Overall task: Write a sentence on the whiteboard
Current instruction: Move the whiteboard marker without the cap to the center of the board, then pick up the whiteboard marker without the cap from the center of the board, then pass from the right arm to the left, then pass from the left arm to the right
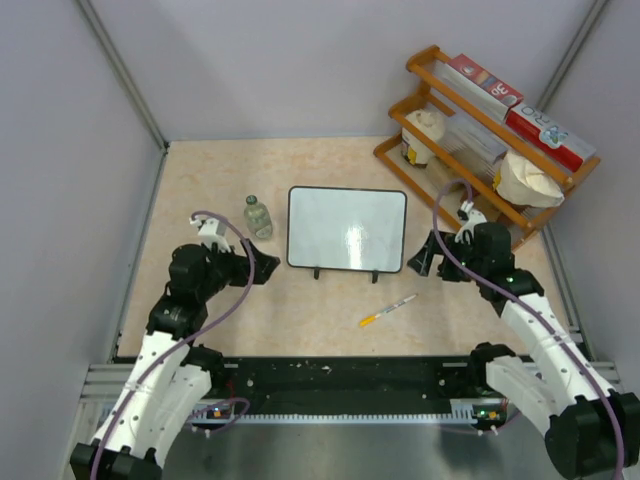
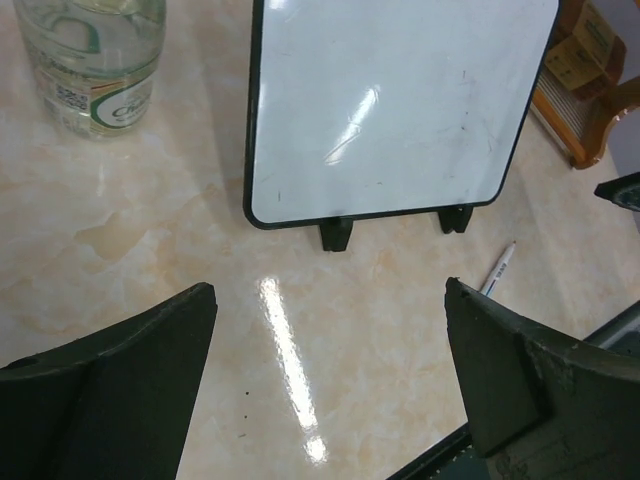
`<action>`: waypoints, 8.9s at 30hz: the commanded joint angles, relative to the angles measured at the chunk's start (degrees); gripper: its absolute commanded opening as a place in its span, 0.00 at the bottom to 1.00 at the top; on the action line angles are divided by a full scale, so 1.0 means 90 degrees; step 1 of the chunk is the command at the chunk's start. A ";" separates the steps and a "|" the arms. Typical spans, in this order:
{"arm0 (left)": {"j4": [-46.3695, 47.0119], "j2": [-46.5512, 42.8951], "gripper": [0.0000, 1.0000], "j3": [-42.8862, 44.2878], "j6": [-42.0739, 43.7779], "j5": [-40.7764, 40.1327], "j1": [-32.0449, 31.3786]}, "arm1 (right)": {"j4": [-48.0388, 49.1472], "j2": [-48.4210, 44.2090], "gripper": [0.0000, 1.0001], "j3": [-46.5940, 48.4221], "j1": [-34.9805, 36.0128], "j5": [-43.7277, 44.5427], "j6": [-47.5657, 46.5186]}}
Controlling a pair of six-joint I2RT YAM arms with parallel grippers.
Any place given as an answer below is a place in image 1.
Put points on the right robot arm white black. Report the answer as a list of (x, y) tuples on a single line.
[(587, 425)]

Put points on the clear glass bottle green cap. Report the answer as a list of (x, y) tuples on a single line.
[(258, 218)]

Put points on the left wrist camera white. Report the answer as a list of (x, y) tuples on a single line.
[(211, 233)]

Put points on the white whiteboard black frame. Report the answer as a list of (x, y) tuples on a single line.
[(346, 229)]

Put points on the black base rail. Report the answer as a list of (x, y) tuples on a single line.
[(351, 385)]

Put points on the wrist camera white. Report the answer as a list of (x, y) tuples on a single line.
[(211, 233), (470, 218)]

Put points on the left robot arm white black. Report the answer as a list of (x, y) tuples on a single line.
[(171, 374)]

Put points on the red white wrap box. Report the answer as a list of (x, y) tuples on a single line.
[(546, 134)]

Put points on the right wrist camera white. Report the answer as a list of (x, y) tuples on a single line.
[(470, 218)]

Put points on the red white foil box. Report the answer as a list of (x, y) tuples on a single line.
[(474, 83)]

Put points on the white cup paper cover right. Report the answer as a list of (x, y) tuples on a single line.
[(520, 182)]

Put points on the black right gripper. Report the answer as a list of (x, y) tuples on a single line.
[(422, 261)]

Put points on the grey white box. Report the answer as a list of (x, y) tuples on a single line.
[(476, 137)]

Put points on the yellow capped white marker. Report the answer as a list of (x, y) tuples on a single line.
[(370, 319)]

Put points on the orange wooden shelf rack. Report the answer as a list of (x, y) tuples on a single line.
[(425, 156)]

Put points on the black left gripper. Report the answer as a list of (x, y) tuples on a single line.
[(239, 262)]

